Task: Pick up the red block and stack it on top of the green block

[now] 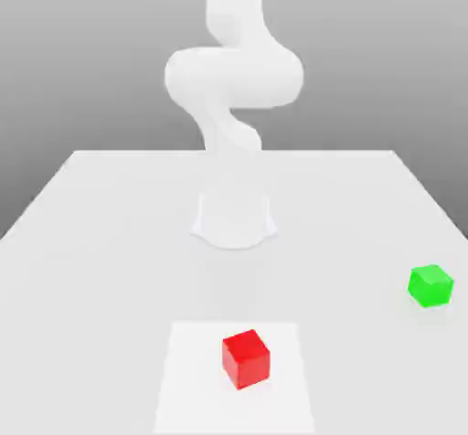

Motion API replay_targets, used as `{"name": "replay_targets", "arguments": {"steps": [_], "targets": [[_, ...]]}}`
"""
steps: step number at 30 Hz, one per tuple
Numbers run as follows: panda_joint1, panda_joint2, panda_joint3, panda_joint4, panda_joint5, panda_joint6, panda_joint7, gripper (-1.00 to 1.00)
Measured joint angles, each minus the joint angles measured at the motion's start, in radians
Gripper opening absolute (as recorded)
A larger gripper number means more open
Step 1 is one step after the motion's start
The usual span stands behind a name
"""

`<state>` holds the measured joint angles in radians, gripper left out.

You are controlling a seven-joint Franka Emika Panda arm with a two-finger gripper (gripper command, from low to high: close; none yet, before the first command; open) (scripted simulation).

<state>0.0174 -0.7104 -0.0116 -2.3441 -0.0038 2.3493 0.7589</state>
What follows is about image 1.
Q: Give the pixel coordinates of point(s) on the small green cube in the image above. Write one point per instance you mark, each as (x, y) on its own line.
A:
(430, 286)

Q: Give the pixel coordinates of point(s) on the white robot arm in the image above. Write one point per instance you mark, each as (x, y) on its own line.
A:
(234, 76)

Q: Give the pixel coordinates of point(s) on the small red cube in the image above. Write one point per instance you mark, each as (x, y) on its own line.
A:
(245, 360)

